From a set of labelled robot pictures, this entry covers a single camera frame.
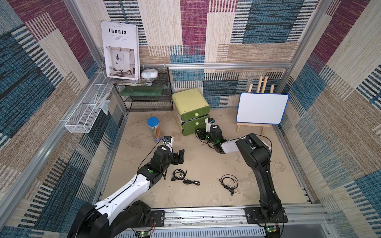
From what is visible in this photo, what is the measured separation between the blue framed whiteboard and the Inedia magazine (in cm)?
66

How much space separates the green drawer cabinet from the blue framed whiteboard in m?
0.22

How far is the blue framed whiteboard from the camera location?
0.94m

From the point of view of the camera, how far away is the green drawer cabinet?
0.93m

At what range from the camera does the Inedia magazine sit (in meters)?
0.76
